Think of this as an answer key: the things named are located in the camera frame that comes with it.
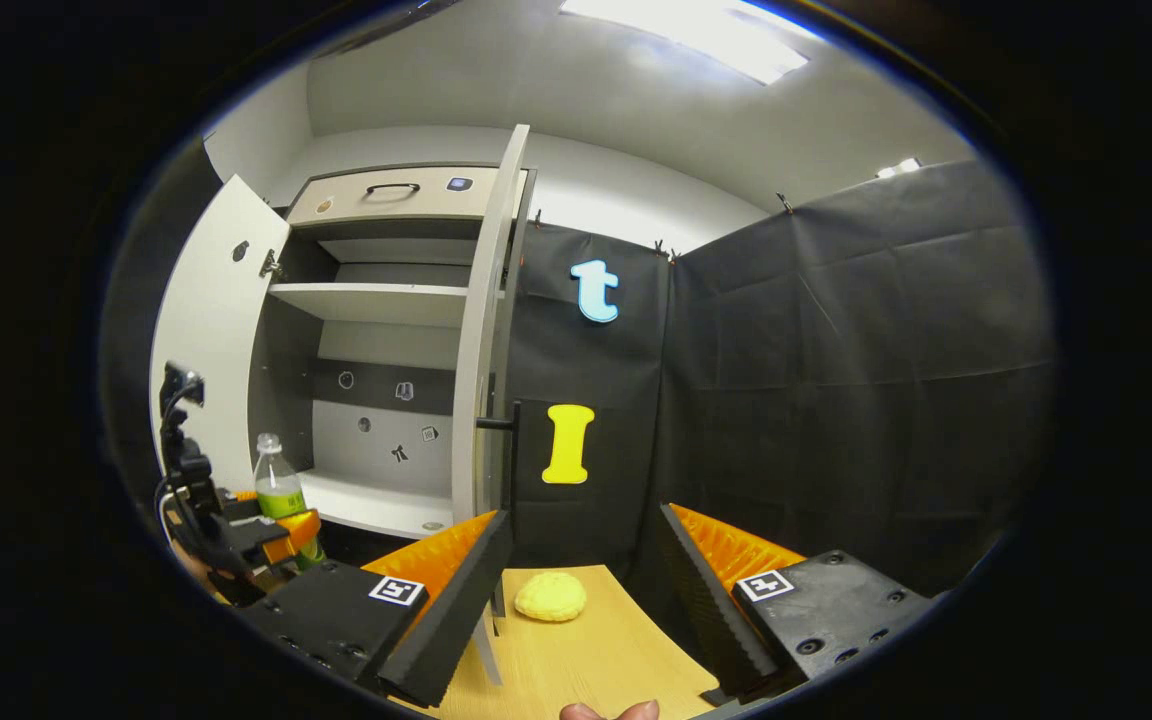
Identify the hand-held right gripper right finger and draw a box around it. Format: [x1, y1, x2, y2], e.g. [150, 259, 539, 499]
[658, 502, 937, 706]

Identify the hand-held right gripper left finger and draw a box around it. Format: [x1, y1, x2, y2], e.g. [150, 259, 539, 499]
[236, 508, 515, 709]

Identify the clear bottle with green label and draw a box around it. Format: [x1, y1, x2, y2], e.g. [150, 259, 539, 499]
[253, 432, 327, 571]

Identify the white cabinet door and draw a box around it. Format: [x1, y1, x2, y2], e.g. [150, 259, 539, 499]
[149, 173, 292, 501]
[449, 123, 533, 688]

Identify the white and grey cabinet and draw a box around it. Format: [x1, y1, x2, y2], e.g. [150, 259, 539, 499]
[246, 163, 539, 546]

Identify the beige cabinet drawer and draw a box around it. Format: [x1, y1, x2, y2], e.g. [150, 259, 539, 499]
[286, 165, 527, 229]

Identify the yellow round sponge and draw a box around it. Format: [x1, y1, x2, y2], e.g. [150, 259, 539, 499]
[514, 570, 588, 623]

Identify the black backdrop cloth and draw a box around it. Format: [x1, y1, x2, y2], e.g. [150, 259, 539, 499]
[496, 158, 1057, 601]

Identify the long ceiling light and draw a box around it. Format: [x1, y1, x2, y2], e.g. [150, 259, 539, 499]
[558, 0, 812, 86]

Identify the black right door handle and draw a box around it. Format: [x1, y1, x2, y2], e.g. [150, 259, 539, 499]
[476, 400, 523, 513]

